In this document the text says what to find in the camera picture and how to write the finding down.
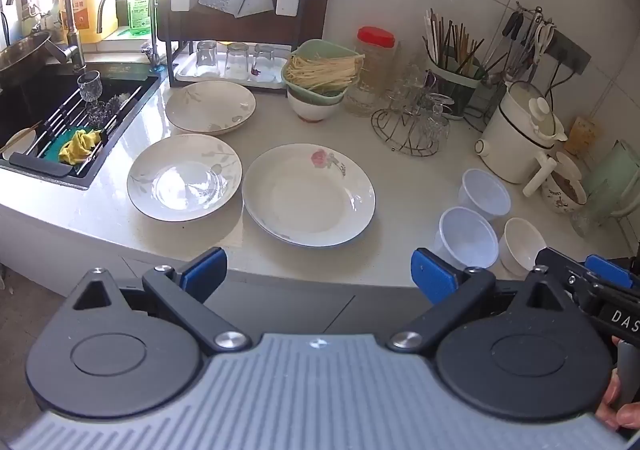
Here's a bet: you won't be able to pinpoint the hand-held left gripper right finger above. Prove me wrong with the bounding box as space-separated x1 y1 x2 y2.
387 248 576 353

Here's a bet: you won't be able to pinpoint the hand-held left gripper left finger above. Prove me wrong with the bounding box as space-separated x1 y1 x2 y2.
70 246 253 356

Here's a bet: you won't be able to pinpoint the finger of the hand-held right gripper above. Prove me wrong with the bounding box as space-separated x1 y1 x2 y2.
584 254 640 296
534 247 601 301

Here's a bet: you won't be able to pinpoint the white ceramic bowl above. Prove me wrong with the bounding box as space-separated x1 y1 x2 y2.
499 217 547 278

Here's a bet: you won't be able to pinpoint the clear plastic bowl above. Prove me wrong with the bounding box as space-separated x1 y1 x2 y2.
432 206 500 271
457 168 512 223

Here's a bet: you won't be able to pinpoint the dark rim leaf print plate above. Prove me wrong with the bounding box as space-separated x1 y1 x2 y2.
126 133 243 223

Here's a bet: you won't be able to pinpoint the pink flower print plate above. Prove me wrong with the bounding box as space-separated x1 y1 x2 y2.
242 143 377 249

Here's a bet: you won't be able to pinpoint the brown rim leaf print plate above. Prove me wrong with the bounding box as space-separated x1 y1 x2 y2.
165 80 257 136

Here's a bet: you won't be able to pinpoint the person's right hand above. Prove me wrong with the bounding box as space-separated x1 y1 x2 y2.
595 335 640 433

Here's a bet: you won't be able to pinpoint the clear glass tumbler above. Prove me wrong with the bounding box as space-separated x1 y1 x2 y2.
570 207 601 238

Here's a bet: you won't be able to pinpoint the floral print mug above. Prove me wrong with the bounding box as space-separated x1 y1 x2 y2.
542 155 588 215

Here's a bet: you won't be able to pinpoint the green kettle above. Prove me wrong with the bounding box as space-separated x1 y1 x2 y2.
582 139 640 221

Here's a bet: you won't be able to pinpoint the yellow packet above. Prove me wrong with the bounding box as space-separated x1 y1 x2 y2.
565 117 603 156

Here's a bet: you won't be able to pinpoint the white electric pot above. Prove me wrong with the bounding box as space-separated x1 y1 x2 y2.
475 80 568 198

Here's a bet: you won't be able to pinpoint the yellow cloth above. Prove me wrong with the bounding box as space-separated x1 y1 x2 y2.
59 128 103 166

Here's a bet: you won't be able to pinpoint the crystal wine glass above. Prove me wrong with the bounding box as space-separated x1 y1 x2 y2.
76 71 103 106
87 99 122 129

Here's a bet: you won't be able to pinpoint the green white chopstick holder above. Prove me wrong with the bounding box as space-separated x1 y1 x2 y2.
427 55 488 121

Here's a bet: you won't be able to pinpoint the white bowl with red foot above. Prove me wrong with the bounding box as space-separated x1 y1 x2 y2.
286 90 346 123

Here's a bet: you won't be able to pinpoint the black sink drain rack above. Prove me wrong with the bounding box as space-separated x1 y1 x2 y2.
9 80 161 178

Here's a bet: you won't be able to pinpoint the white drip tray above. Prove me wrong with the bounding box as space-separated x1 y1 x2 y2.
175 51 291 90

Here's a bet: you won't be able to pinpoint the black dish rack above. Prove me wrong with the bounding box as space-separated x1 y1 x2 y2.
156 0 318 88

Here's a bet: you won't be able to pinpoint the clear drinking glass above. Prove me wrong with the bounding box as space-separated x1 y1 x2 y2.
225 42 250 80
251 44 278 81
195 40 221 77

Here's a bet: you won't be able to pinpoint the small white bowl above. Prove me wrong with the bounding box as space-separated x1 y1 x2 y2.
2 127 38 161

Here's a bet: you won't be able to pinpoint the dry noodles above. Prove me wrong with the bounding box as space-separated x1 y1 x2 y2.
285 54 366 93

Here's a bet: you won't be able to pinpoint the black kitchen sink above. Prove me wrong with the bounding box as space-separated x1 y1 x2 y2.
0 61 168 191

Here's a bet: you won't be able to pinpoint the red lid plastic jar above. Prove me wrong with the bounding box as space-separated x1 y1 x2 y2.
345 26 401 118

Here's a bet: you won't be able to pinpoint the green colander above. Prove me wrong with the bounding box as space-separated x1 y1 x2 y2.
281 39 367 106

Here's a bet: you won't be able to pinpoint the small steel faucet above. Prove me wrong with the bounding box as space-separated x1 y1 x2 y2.
96 0 163 68

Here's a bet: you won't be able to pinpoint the green detergent bottle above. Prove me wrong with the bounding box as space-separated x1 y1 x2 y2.
127 0 156 36

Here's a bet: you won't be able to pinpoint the metal pot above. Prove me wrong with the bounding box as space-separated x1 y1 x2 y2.
0 30 53 86

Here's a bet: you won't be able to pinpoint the tall steel faucet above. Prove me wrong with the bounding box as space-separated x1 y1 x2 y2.
6 0 88 73

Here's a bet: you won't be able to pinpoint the yellow oil bottle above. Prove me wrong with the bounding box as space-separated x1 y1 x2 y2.
59 0 118 43

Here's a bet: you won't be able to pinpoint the wire rack with glasses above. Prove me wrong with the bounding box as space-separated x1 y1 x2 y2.
385 55 456 146

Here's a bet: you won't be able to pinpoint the wire cup rack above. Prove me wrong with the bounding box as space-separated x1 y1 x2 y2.
371 80 453 158

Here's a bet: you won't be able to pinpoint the black power cords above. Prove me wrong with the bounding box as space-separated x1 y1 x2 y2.
544 62 568 103

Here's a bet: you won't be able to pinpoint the dark wall socket strip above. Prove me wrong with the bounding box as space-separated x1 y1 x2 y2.
542 27 592 72

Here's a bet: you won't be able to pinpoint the hanging black handled utensils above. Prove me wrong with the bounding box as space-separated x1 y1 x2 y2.
487 2 558 83

